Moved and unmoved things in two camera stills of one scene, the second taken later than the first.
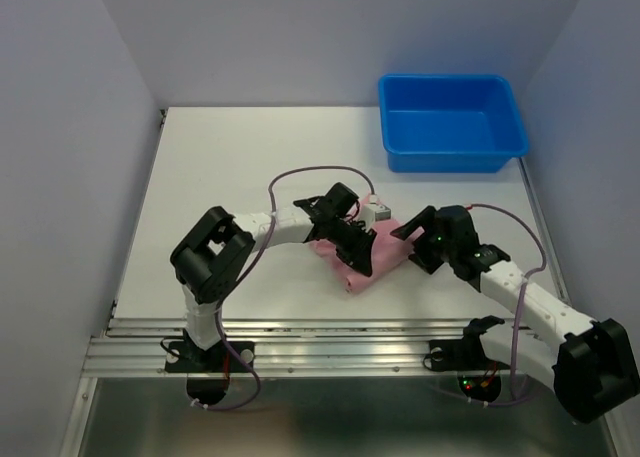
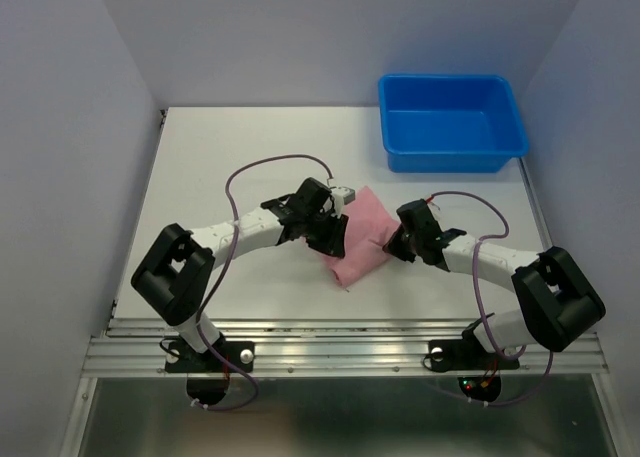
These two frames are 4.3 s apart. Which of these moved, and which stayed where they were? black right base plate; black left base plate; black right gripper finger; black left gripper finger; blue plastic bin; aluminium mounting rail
Moved: black right gripper finger; black left gripper finger
Stayed: blue plastic bin; black right base plate; aluminium mounting rail; black left base plate
